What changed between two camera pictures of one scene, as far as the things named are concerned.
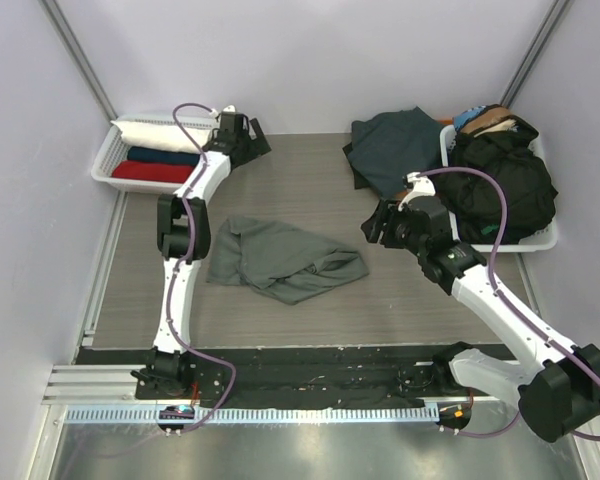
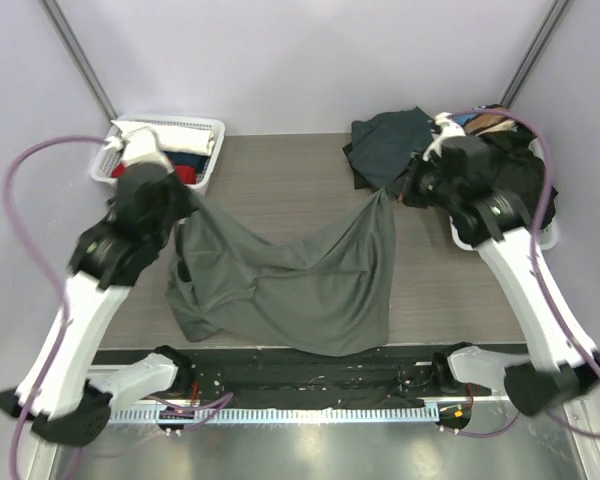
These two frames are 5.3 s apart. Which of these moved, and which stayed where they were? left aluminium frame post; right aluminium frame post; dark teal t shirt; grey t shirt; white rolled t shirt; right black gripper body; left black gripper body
Moved: grey t shirt; left black gripper body; right black gripper body
Stayed: white rolled t shirt; left aluminium frame post; right aluminium frame post; dark teal t shirt
